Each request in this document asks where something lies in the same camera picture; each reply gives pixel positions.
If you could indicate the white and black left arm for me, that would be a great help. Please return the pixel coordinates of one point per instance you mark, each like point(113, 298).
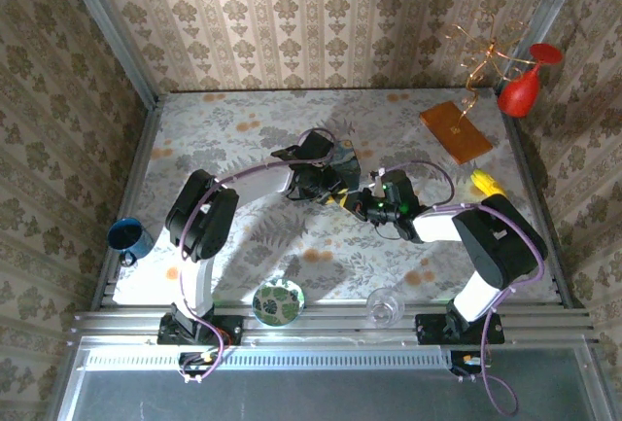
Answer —
point(204, 217)

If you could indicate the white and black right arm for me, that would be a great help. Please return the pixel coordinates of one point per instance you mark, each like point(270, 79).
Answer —
point(495, 246)

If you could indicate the floral tablecloth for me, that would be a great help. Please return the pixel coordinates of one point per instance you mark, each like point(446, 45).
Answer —
point(340, 265)

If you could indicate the clear drinking glass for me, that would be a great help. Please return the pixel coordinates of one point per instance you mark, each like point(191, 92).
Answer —
point(385, 306)

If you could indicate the yellow corn toy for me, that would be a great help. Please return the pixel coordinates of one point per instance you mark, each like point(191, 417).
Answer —
point(488, 184)

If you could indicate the orange wooden board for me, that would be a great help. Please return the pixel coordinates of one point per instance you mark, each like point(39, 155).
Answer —
point(457, 134)

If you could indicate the leaf pattern bowl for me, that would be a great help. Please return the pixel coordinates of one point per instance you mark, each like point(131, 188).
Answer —
point(278, 302)

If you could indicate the red wine glass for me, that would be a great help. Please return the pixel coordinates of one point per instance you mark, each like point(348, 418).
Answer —
point(520, 93)

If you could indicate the grey metal plate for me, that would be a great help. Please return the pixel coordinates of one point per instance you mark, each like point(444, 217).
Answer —
point(316, 396)

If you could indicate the blue enamel mug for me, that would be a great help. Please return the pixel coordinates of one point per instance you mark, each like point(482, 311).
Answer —
point(127, 238)

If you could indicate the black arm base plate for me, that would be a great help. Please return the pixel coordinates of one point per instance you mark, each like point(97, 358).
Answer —
point(231, 329)
point(430, 329)

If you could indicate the aluminium front rail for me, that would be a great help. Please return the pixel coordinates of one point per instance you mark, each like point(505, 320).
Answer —
point(330, 326)

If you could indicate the aluminium side rail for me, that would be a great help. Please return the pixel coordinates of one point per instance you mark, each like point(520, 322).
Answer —
point(539, 197)
point(131, 187)

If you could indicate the aluminium corner post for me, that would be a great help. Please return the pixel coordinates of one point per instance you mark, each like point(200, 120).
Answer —
point(112, 32)
point(549, 12)

